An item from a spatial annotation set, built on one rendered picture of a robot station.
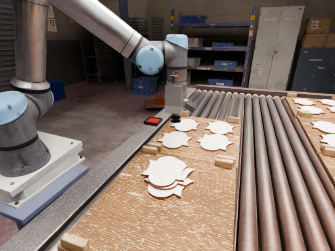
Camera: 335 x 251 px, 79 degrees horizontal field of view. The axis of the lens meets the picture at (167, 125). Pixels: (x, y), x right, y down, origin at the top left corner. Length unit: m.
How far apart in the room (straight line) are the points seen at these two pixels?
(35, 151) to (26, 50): 0.32
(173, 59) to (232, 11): 5.14
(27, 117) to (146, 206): 0.44
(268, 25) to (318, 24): 0.92
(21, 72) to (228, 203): 0.74
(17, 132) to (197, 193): 0.55
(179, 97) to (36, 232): 0.56
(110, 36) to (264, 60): 4.82
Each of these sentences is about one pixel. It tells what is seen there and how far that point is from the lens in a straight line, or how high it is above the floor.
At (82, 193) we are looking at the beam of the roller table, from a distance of 0.68.
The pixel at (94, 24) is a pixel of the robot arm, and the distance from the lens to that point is 0.59.
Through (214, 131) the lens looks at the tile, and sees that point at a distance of 0.94.
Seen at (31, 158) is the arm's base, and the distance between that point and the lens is 0.77.
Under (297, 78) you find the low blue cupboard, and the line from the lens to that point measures 5.45.
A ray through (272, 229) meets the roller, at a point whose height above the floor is 0.92.
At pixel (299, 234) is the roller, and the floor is 0.92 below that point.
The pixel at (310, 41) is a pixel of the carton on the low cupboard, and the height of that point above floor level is 1.25.
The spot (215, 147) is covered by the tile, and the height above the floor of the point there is 0.94.
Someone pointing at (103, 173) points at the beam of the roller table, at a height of 0.92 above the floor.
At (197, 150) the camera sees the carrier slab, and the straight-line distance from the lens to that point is 0.79.
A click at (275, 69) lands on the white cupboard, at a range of 5.31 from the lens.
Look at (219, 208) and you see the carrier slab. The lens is 0.57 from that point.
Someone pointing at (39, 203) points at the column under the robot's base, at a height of 0.87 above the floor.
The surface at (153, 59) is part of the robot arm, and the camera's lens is 0.57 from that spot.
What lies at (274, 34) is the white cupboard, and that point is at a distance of 5.24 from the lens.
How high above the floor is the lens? 1.34
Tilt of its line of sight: 24 degrees down
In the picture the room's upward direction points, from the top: straight up
